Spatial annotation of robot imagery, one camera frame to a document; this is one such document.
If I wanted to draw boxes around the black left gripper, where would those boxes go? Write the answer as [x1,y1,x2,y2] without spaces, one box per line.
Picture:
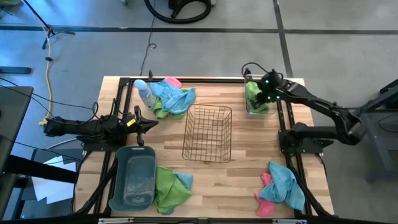
[119,105,159,147]

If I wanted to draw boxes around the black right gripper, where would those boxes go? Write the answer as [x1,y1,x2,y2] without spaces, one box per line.
[250,70,285,110]

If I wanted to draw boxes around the green microfiber towel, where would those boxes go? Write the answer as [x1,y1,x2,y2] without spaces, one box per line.
[245,81,271,113]
[154,166,193,215]
[152,87,197,121]

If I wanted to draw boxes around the blue microfiber towel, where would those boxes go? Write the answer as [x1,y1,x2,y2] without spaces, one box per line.
[161,172,194,216]
[150,79,197,115]
[258,161,306,212]

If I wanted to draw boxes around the pink microfiber towel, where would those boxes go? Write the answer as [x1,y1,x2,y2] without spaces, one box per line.
[164,77,183,90]
[254,172,277,218]

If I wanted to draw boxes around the teal plastic basket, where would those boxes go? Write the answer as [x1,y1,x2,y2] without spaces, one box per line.
[108,145,157,212]

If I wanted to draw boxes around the clear plastic container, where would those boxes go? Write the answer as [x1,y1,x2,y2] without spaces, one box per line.
[244,74,278,119]

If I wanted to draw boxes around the spray bottle with blue cap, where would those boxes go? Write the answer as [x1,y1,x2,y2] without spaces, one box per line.
[133,79,156,110]

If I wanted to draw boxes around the white paper sheets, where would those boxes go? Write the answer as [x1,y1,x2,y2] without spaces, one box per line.
[30,155,77,205]

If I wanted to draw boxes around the black metal beam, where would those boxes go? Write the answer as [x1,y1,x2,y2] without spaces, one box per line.
[2,154,78,184]

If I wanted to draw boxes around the dark blue metal cart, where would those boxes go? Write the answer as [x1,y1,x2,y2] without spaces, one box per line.
[357,77,398,183]

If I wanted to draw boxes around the dark grey desk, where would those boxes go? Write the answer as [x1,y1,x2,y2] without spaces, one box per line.
[0,85,34,175]

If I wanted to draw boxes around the black tripod stand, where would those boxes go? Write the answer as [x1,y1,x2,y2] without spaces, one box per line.
[21,0,75,50]

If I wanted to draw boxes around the black flat stand foot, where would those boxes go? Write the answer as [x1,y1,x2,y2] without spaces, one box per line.
[0,66,32,75]

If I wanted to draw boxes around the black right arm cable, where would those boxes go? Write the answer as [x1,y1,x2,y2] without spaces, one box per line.
[241,62,269,77]

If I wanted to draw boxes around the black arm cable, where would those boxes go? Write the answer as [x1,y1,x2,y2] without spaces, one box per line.
[91,98,118,123]
[241,62,269,77]

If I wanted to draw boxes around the brown wire basket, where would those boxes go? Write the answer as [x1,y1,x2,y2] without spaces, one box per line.
[182,103,233,164]

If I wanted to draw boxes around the black aluminium table frame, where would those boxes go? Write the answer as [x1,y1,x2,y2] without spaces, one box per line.
[73,76,335,218]

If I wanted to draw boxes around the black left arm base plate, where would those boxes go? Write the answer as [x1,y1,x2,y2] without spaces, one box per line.
[82,127,128,152]

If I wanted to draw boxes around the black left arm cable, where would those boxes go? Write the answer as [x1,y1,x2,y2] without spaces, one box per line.
[91,98,118,123]

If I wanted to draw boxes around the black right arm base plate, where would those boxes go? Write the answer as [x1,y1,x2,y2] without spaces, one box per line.
[278,129,335,155]

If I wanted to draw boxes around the thin black floor cable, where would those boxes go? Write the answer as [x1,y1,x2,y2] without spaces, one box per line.
[139,0,157,77]

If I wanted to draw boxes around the black vacuum hose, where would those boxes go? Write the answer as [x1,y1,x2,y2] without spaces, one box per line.
[144,0,213,25]

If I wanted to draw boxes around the yellow extension cable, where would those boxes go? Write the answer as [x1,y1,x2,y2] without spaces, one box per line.
[39,26,54,126]

